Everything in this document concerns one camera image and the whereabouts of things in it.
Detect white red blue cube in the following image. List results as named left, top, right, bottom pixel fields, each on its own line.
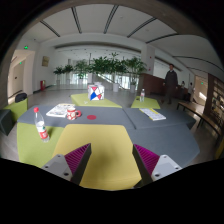
left=88, top=85, right=105, bottom=101

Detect clear water bottle red cap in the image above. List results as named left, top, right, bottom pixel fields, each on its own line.
left=34, top=107, right=49, bottom=142

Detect yellow white booklet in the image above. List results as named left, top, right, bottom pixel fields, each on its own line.
left=140, top=108, right=166, bottom=121

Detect far clear water bottle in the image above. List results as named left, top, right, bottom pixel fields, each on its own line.
left=140, top=89, right=145, bottom=102

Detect red white patterned mug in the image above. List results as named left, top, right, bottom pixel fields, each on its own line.
left=67, top=107, right=81, bottom=120

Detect wooden bench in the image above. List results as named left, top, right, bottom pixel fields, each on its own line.
left=177, top=102, right=222, bottom=137

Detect red round coaster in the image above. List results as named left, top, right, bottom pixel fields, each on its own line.
left=87, top=115, right=96, bottom=120

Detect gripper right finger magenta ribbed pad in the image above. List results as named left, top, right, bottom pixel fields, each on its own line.
left=132, top=143, right=183, bottom=187

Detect large green potted plants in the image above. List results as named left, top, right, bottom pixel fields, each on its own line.
left=53, top=52, right=146, bottom=85

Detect black backpack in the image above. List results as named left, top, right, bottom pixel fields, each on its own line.
left=15, top=93, right=27, bottom=103

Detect red fire extinguisher box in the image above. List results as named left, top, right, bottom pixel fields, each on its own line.
left=40, top=80, right=45, bottom=91

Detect dark grey side seat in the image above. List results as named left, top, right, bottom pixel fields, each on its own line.
left=0, top=109, right=13, bottom=136

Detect open magazine on table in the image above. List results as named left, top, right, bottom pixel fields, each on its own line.
left=46, top=104, right=74, bottom=118

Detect man in dark clothes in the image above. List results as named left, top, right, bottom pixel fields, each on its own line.
left=163, top=64, right=178, bottom=104

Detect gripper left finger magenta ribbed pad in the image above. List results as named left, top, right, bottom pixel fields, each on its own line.
left=41, top=143, right=92, bottom=186

